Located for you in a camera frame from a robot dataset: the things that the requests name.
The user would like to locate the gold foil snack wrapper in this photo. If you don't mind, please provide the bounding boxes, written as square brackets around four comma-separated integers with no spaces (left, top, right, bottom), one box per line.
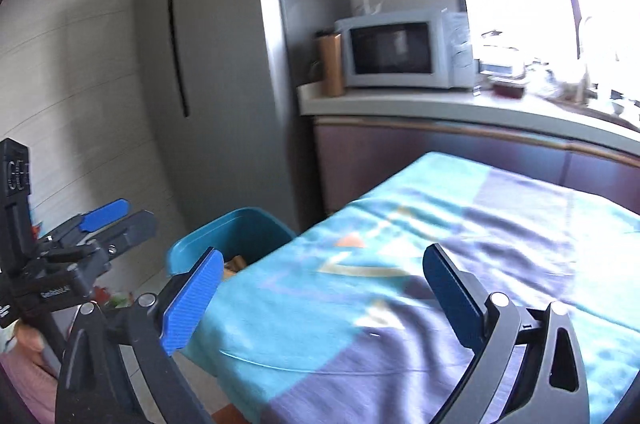
[224,255,247,281]

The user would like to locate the blue plastic trash bin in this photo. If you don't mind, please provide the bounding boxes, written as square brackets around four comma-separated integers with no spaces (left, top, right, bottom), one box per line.
[166,207,296,275]

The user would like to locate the person's left hand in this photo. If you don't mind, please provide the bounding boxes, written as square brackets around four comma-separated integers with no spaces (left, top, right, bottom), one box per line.
[14,321,46,355]

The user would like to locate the colourful bags on floor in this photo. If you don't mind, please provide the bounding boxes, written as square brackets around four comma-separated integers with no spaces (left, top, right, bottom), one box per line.
[93,286,132,310]

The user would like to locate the copper travel tumbler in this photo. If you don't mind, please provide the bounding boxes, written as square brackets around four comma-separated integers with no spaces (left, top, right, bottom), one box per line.
[318,32,345,98]

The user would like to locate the dark red food container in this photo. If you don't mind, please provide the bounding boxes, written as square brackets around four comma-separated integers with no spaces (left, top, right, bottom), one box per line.
[490,76,526,100]

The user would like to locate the silver refrigerator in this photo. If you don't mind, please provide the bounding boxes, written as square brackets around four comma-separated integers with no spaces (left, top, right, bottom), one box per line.
[134,0,350,232]

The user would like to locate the white microwave oven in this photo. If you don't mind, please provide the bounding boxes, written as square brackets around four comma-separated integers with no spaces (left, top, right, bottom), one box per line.
[335,9,476,90]

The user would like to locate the dark brown kitchen cabinet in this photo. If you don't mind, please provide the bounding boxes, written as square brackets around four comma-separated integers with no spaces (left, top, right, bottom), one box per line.
[311,115,640,217]

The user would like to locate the teal grey patterned tablecloth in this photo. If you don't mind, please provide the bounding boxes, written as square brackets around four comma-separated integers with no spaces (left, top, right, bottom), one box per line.
[184,153,639,423]

